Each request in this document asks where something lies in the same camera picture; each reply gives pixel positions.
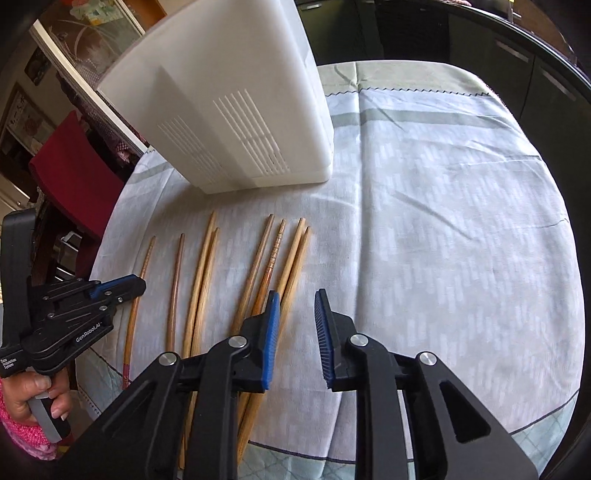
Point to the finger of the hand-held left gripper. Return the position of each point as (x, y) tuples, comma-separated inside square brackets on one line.
[(113, 285), (131, 291)]

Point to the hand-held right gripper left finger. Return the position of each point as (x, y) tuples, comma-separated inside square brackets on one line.
[(271, 341)]

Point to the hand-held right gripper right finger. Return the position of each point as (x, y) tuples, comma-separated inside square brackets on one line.
[(323, 341)]

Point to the row of wooden chopsticks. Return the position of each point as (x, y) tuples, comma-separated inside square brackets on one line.
[(204, 277)]

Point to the white slotted plastic utensil holder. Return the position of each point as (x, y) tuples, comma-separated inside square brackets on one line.
[(221, 69)]

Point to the person's left forearm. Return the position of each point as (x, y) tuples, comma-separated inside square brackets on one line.
[(23, 438)]

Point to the person's left hand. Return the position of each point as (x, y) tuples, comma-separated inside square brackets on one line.
[(21, 397)]

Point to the red chair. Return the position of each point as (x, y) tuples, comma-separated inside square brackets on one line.
[(74, 175)]

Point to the red checkered cloth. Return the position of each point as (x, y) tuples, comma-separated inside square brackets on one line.
[(115, 143)]

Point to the pale patterned tablecloth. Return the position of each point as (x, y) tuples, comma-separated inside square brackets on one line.
[(438, 207)]

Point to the patterned glass sliding door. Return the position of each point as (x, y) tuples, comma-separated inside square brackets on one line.
[(106, 32)]

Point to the kitchen base cabinet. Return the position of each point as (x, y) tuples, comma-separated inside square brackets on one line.
[(415, 27)]

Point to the wall poster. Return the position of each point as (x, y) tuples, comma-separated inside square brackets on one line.
[(25, 124)]

